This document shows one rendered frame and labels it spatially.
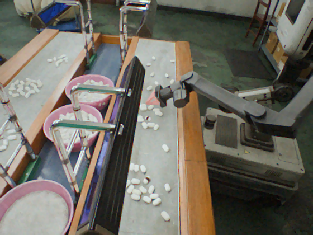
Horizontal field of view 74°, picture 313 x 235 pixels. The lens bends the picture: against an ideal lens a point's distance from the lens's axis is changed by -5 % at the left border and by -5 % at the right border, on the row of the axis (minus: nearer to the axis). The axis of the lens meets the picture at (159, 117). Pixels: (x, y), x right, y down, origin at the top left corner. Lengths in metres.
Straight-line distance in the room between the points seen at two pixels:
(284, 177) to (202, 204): 0.85
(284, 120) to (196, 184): 0.40
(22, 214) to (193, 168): 0.64
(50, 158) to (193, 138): 0.65
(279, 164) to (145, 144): 0.88
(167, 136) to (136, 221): 0.42
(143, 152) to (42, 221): 0.45
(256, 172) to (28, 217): 1.25
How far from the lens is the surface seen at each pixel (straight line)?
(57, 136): 0.60
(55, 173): 1.03
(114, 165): 0.48
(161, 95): 1.00
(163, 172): 0.91
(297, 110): 0.71
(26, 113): 1.24
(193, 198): 0.84
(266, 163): 1.48
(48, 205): 0.90
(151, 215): 0.82
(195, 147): 0.98
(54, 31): 2.06
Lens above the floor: 1.49
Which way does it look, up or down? 42 degrees down
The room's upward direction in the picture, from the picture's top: 7 degrees clockwise
